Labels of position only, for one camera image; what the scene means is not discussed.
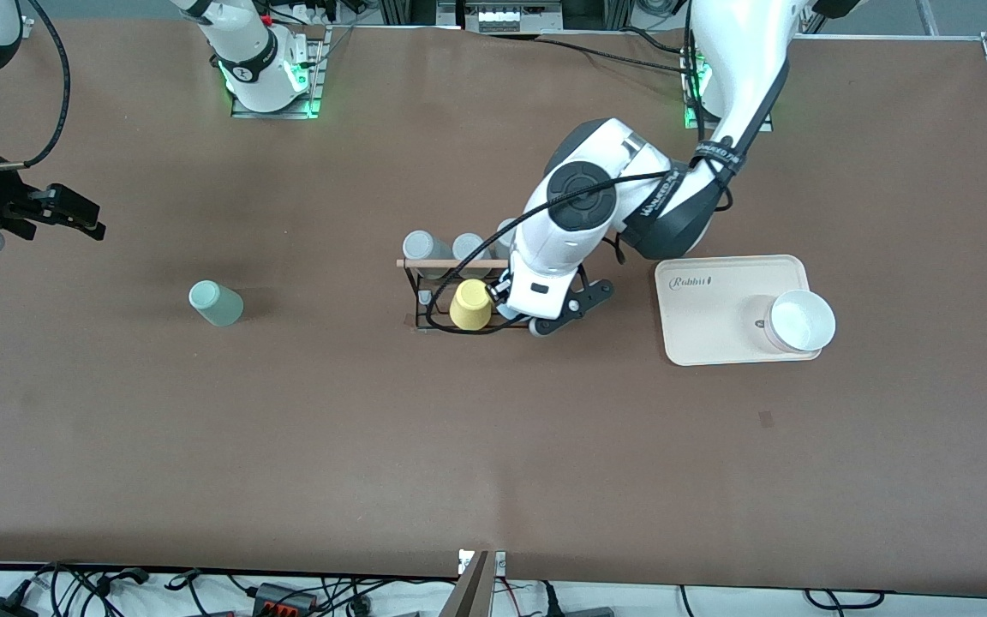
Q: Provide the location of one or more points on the black power plug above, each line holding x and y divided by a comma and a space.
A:
552, 600

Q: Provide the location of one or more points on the white mounting bracket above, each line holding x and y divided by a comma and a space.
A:
500, 563

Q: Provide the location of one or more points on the white bowl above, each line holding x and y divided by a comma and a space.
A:
802, 321

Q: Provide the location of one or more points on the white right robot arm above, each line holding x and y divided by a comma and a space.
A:
249, 51

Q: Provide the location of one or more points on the cream plastic tray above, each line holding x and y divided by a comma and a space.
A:
716, 338

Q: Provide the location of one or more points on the yellow cup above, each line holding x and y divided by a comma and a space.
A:
469, 308

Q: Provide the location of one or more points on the brown tape patch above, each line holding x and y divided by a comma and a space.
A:
766, 419

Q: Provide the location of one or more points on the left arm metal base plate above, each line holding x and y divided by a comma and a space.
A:
766, 127

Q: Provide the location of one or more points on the pale green cup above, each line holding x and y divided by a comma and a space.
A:
218, 305

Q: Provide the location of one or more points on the black power strip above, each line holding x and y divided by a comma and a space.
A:
275, 596

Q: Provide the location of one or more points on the grey control box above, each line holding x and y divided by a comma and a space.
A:
502, 17

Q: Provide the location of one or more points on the black power adapter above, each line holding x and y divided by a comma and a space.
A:
1, 608

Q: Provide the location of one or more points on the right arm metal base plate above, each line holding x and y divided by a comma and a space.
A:
314, 86

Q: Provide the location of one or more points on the grey cup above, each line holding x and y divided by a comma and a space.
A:
506, 230
466, 247
418, 247

